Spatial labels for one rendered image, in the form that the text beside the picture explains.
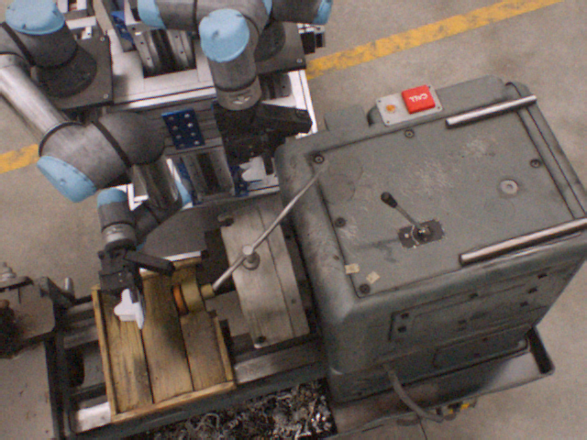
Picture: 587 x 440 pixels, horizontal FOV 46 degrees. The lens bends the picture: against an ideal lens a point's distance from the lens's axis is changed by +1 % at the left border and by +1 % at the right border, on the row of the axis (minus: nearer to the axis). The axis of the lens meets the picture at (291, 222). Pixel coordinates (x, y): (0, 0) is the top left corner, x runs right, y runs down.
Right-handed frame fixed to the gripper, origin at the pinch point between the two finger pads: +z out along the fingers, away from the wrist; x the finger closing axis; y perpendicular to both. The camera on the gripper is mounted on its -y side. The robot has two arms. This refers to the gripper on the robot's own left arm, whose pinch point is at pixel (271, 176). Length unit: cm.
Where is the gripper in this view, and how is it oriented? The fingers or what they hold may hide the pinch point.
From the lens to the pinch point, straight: 133.9
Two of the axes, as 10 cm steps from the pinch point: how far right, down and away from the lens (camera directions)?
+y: -9.6, 2.7, -0.5
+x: 2.4, 7.1, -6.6
